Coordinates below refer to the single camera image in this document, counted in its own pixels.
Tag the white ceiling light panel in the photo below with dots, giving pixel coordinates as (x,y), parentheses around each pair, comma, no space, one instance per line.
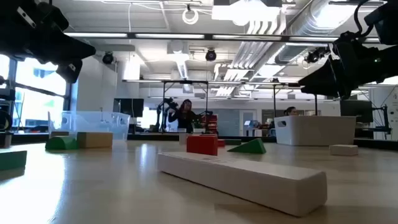
(245,12)

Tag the silver ceiling duct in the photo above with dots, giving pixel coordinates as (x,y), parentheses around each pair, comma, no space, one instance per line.
(311,25)

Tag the black monitor stand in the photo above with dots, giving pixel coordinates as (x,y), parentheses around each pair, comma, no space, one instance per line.
(385,119)

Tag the overhead light bar beam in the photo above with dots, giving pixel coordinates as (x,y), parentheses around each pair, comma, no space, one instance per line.
(208,36)

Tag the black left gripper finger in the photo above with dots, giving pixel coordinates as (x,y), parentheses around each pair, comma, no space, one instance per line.
(70,71)
(56,43)

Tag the long natural wooden block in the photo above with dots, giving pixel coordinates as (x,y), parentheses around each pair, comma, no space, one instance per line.
(248,183)

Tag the standing person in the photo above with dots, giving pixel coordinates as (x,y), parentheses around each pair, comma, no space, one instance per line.
(185,118)

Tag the black ceiling spotlight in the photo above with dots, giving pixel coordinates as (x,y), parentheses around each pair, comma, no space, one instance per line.
(211,55)
(108,58)

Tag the seated person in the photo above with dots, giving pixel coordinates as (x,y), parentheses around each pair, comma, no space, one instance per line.
(290,111)

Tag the green wedge block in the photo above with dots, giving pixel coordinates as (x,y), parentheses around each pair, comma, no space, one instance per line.
(252,147)

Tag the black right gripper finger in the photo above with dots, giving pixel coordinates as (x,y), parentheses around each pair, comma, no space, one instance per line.
(329,76)
(326,92)

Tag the natural rectangular wooden block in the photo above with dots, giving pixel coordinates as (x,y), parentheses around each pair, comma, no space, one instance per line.
(94,140)

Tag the small red block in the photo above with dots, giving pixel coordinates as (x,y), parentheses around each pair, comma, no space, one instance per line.
(221,143)

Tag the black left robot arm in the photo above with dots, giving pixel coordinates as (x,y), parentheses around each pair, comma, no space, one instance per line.
(6,140)

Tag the red cube block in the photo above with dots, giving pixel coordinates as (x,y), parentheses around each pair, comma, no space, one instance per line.
(202,145)

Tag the white plastic bin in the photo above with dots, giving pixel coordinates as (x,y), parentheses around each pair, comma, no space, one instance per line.
(314,130)

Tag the clear plastic bin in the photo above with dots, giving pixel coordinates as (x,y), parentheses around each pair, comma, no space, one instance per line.
(93,123)

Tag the red tool cabinet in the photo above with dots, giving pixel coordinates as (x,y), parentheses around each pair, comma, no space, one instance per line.
(212,123)

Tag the black ceiling camera rig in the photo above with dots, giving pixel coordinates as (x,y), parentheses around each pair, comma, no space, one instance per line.
(315,55)

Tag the black monitor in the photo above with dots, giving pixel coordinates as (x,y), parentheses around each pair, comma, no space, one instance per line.
(356,111)
(129,107)

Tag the black background robot arm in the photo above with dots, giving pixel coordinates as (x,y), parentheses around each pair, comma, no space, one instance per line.
(164,107)
(203,113)

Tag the black table frame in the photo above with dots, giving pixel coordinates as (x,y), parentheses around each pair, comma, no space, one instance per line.
(149,137)

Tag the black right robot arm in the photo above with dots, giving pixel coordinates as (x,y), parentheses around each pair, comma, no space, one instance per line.
(388,21)

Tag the green half-cylinder block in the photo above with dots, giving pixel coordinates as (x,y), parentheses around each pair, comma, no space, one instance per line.
(60,143)

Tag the black background rig frame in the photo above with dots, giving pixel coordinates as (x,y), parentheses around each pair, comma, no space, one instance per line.
(163,105)
(274,99)

